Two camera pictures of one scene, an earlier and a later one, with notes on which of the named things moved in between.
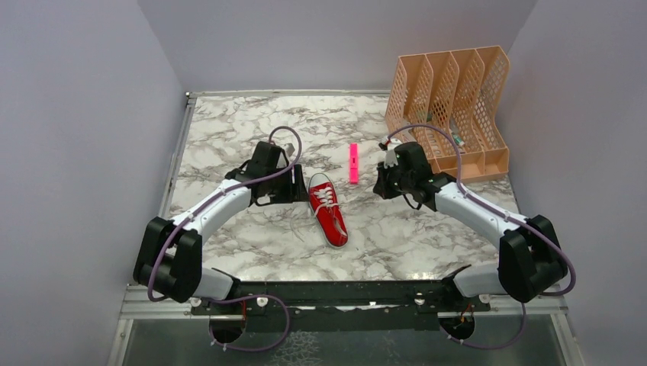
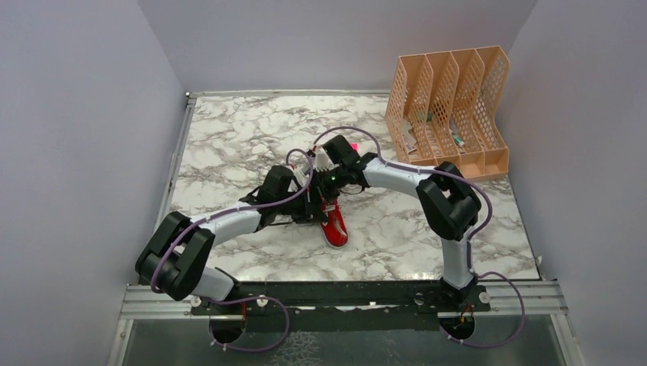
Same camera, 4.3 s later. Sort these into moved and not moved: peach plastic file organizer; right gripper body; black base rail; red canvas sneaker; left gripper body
Moved: right gripper body; left gripper body
Not moved: peach plastic file organizer; red canvas sneaker; black base rail
